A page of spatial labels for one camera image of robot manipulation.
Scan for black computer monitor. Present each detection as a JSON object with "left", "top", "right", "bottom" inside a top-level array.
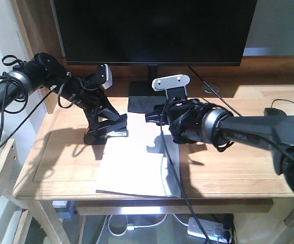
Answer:
[{"left": 50, "top": 0, "right": 257, "bottom": 114}]

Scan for black monitor cable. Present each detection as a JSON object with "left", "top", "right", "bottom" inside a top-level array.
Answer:
[{"left": 187, "top": 66, "right": 244, "bottom": 117}]

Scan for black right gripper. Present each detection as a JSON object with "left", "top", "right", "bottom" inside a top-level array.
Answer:
[{"left": 145, "top": 99, "right": 213, "bottom": 144}]

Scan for wooden chair grey cushion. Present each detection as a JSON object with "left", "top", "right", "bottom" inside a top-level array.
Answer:
[{"left": 0, "top": 139, "right": 17, "bottom": 197}]

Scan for white power strip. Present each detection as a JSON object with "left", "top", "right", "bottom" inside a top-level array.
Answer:
[{"left": 187, "top": 217, "right": 232, "bottom": 243}]

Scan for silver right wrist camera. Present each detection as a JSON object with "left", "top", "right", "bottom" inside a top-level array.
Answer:
[{"left": 151, "top": 74, "right": 190, "bottom": 92}]

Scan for black stapler with orange button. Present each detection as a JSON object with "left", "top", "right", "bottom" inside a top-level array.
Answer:
[{"left": 83, "top": 114, "right": 128, "bottom": 145}]

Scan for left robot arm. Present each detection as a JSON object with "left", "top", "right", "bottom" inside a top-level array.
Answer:
[{"left": 0, "top": 52, "right": 126, "bottom": 147}]

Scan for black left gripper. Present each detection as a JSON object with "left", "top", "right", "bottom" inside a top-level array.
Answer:
[{"left": 45, "top": 68, "right": 119, "bottom": 132}]

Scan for black computer mouse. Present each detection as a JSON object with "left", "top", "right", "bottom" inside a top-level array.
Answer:
[{"left": 264, "top": 107, "right": 286, "bottom": 116}]

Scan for grey floor cable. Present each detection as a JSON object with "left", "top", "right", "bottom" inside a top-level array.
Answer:
[{"left": 107, "top": 213, "right": 168, "bottom": 237}]

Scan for white paper sheets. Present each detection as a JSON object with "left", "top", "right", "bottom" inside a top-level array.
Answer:
[{"left": 96, "top": 112, "right": 181, "bottom": 198}]

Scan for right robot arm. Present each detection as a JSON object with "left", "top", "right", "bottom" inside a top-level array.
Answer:
[{"left": 145, "top": 99, "right": 294, "bottom": 193}]

